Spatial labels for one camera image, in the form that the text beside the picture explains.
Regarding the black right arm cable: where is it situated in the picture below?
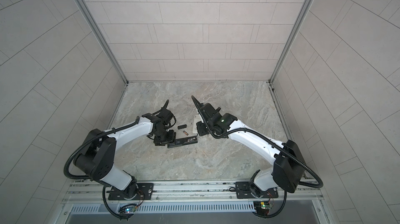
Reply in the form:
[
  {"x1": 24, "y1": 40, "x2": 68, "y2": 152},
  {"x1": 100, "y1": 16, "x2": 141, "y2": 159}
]
[{"x1": 191, "y1": 95, "x2": 324, "y2": 219}]

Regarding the right circuit board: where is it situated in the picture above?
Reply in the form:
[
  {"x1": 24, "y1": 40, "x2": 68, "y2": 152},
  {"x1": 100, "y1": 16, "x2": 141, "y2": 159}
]
[{"x1": 253, "y1": 201, "x2": 274, "y2": 216}]

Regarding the aluminium corner post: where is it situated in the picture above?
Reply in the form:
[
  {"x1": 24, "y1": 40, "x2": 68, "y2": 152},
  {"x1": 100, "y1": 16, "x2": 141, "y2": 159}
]
[
  {"x1": 269, "y1": 0, "x2": 313, "y2": 86},
  {"x1": 74, "y1": 0, "x2": 129, "y2": 86}
]

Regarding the black remote control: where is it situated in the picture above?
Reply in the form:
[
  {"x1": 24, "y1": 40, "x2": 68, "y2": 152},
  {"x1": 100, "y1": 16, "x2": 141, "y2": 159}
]
[{"x1": 167, "y1": 136, "x2": 198, "y2": 149}]

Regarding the left circuit board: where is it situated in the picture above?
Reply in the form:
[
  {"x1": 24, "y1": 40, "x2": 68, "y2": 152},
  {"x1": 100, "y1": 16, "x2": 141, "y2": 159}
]
[{"x1": 118, "y1": 204, "x2": 138, "y2": 215}]

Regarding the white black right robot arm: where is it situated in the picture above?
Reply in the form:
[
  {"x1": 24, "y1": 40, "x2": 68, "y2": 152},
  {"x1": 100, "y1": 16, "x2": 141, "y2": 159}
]
[{"x1": 194, "y1": 100, "x2": 305, "y2": 198}]

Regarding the black remote battery cover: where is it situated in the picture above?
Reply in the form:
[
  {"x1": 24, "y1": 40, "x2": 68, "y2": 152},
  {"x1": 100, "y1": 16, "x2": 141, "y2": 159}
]
[{"x1": 178, "y1": 124, "x2": 187, "y2": 129}]

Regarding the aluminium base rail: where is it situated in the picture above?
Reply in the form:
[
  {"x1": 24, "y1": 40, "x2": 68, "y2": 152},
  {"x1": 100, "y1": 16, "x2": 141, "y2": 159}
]
[{"x1": 53, "y1": 179, "x2": 333, "y2": 224}]

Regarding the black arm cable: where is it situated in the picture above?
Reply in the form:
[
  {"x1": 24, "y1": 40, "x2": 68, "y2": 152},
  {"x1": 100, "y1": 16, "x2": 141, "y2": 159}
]
[
  {"x1": 191, "y1": 95, "x2": 324, "y2": 219},
  {"x1": 63, "y1": 99, "x2": 177, "y2": 220}
]

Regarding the white remote control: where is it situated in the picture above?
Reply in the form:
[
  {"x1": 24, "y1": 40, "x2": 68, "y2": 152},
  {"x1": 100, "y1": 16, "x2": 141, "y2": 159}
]
[{"x1": 193, "y1": 115, "x2": 202, "y2": 125}]

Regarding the circuit board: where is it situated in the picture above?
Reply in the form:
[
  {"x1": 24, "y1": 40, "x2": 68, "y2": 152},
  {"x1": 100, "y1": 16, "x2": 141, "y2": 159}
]
[
  {"x1": 253, "y1": 201, "x2": 274, "y2": 216},
  {"x1": 118, "y1": 204, "x2": 138, "y2": 215}
]

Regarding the aluminium corner post left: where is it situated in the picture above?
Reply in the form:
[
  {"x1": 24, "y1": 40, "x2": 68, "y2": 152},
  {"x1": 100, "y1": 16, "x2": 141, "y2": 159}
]
[{"x1": 74, "y1": 0, "x2": 129, "y2": 86}]

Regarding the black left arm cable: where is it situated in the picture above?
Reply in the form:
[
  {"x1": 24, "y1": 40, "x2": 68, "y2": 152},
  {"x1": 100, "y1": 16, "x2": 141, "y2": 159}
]
[{"x1": 63, "y1": 99, "x2": 177, "y2": 220}]

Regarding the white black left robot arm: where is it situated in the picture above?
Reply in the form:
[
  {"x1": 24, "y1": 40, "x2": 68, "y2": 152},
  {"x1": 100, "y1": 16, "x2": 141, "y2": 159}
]
[{"x1": 64, "y1": 107, "x2": 176, "y2": 192}]

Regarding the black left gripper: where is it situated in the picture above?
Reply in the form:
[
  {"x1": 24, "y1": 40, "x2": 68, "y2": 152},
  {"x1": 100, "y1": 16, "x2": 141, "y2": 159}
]
[{"x1": 154, "y1": 127, "x2": 180, "y2": 146}]

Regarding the aluminium corner post right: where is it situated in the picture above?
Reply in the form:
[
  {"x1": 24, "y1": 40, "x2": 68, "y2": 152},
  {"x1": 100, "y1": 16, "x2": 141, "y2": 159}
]
[{"x1": 269, "y1": 0, "x2": 313, "y2": 86}]

